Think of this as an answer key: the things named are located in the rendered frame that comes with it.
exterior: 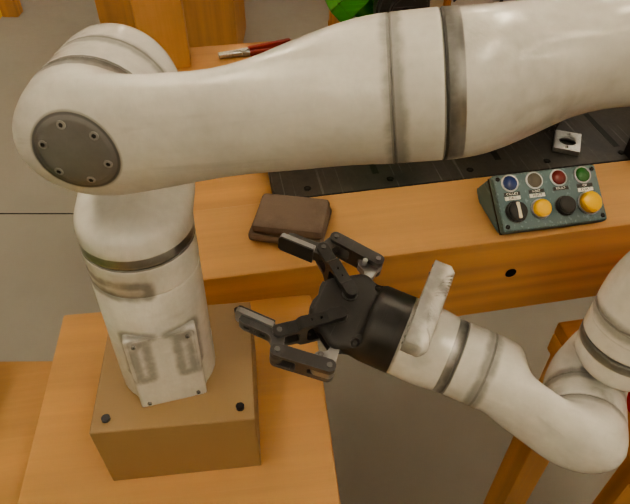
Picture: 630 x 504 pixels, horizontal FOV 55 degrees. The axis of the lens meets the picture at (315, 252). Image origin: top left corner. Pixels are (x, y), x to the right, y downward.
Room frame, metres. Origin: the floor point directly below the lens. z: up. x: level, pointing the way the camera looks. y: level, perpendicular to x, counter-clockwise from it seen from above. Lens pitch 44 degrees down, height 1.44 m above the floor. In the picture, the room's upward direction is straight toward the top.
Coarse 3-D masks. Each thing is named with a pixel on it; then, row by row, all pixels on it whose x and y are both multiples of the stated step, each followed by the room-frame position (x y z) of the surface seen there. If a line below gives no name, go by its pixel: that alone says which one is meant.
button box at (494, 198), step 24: (576, 168) 0.67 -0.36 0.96; (480, 192) 0.67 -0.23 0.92; (504, 192) 0.63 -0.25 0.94; (528, 192) 0.63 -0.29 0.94; (552, 192) 0.64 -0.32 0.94; (576, 192) 0.64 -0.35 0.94; (600, 192) 0.64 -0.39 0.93; (504, 216) 0.60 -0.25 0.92; (528, 216) 0.61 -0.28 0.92; (552, 216) 0.61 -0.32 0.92; (576, 216) 0.61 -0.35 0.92; (600, 216) 0.62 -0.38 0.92
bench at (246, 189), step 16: (192, 48) 1.19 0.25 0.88; (208, 48) 1.19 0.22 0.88; (224, 48) 1.19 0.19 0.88; (192, 64) 1.12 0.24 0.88; (208, 64) 1.12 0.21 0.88; (224, 64) 1.12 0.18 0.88; (240, 176) 0.75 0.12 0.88; (256, 176) 0.75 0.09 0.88; (208, 192) 0.71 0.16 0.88; (224, 192) 0.71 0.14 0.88; (240, 192) 0.71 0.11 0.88; (256, 192) 0.71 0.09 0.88; (208, 208) 0.67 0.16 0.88
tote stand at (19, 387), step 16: (0, 368) 0.46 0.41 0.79; (16, 368) 0.46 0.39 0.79; (32, 368) 0.46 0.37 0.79; (48, 368) 0.46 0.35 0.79; (0, 384) 0.43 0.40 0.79; (16, 384) 0.43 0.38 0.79; (32, 384) 0.43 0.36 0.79; (0, 400) 0.41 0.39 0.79; (16, 400) 0.41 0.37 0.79; (32, 400) 0.41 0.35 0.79; (0, 416) 0.39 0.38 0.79; (16, 416) 0.39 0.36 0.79; (32, 416) 0.39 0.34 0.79; (0, 432) 0.37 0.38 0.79; (16, 432) 0.37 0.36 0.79; (32, 432) 0.37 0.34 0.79; (0, 448) 0.35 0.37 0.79; (16, 448) 0.35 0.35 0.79; (0, 464) 0.33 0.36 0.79; (16, 464) 0.33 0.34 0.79; (0, 480) 0.31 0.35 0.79; (16, 480) 0.31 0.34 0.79; (0, 496) 0.29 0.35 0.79; (16, 496) 0.29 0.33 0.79
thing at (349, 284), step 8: (320, 248) 0.43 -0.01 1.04; (328, 248) 0.43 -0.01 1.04; (320, 256) 0.42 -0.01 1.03; (328, 256) 0.42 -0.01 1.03; (320, 264) 0.42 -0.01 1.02; (328, 264) 0.40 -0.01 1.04; (336, 264) 0.40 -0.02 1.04; (328, 272) 0.41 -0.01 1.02; (336, 272) 0.40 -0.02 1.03; (344, 272) 0.40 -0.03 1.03; (336, 280) 0.39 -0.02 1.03; (344, 280) 0.39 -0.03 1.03; (352, 280) 0.39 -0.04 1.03; (344, 288) 0.38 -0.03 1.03; (352, 288) 0.38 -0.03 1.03; (352, 296) 0.37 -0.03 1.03
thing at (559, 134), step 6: (558, 132) 0.83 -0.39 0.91; (564, 132) 0.83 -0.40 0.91; (570, 132) 0.83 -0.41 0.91; (558, 138) 0.81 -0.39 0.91; (564, 138) 0.82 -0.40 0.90; (570, 138) 0.82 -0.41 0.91; (576, 138) 0.81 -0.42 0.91; (558, 144) 0.80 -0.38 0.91; (564, 144) 0.80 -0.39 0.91; (576, 144) 0.80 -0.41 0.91; (552, 150) 0.79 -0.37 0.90; (558, 150) 0.79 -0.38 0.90; (564, 150) 0.78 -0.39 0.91; (570, 150) 0.78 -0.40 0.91; (576, 150) 0.78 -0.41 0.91
